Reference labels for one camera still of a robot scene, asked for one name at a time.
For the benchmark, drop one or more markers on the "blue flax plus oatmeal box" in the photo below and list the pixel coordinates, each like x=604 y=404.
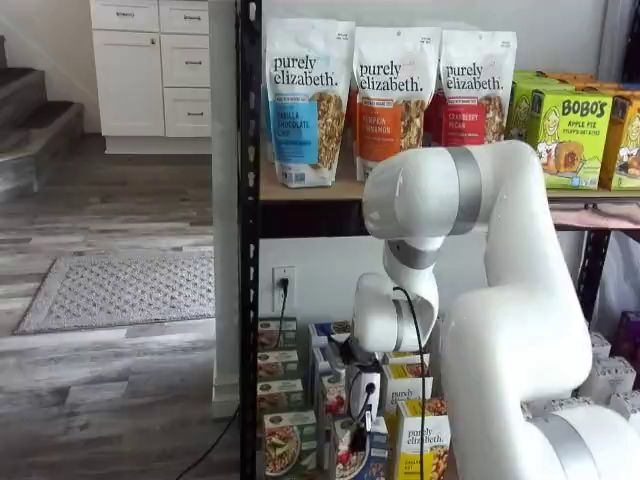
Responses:
x=332 y=400
x=325 y=360
x=325 y=332
x=377 y=455

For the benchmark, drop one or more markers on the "grey wooden staircase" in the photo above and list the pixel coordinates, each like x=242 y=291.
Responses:
x=30 y=130

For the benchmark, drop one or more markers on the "green apple cinnamon oatmeal box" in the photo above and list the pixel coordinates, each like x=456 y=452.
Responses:
x=275 y=365
x=287 y=445
x=274 y=334
x=277 y=397

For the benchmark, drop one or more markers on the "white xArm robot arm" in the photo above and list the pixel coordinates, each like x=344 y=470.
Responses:
x=525 y=325

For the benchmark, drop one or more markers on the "yellow Bobo's box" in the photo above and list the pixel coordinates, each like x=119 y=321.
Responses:
x=625 y=150

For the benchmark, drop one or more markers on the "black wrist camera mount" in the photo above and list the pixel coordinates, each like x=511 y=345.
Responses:
x=340 y=347

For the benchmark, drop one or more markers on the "orange Bobo's box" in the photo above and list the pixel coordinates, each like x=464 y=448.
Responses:
x=615 y=91

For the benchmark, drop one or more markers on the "white drawer cabinet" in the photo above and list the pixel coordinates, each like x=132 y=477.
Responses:
x=150 y=75

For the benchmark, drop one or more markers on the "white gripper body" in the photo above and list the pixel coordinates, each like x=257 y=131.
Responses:
x=360 y=395

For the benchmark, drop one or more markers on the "yellow purely elizabeth box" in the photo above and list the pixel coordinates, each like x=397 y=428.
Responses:
x=425 y=440
x=400 y=357
x=405 y=395

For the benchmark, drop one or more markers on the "black metal shelf rack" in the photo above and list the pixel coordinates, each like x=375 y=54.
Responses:
x=248 y=200

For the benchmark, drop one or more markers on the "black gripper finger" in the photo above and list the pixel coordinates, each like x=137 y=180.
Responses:
x=361 y=437

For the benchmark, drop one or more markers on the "orange purely elizabeth granola bag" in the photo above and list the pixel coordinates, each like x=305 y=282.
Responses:
x=395 y=100
x=351 y=130

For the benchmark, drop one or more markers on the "grey patterned floor mat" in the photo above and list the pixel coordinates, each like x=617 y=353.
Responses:
x=125 y=295

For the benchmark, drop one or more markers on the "red purely elizabeth granola bag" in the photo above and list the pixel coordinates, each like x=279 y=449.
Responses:
x=433 y=120
x=475 y=90

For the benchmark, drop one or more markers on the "blue purely elizabeth granola bag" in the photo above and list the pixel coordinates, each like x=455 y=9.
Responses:
x=305 y=100

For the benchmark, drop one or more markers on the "green Bobo's apple pie box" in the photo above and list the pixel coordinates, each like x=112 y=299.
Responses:
x=575 y=145
x=525 y=110

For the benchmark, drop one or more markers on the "white wall outlet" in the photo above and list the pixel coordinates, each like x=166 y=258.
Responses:
x=285 y=295

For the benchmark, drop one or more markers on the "purple package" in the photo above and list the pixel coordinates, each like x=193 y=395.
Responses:
x=629 y=335

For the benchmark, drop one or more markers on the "white organic pantry box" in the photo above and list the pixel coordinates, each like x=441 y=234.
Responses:
x=627 y=405
x=607 y=380
x=601 y=345

